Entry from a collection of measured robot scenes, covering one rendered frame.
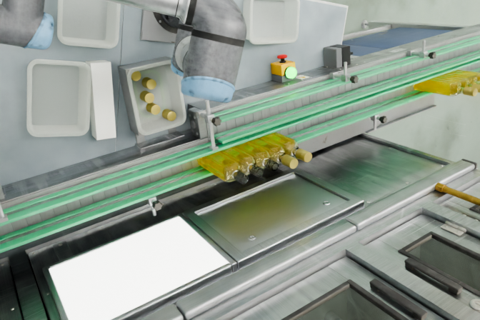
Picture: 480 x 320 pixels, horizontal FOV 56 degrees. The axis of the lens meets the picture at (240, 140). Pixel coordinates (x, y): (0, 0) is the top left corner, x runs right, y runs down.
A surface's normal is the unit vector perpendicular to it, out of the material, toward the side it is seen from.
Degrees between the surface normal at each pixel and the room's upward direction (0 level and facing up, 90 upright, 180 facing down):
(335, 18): 0
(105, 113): 0
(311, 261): 90
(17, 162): 0
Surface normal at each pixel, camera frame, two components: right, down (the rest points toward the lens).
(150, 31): 0.52, 0.31
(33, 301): -0.11, -0.92
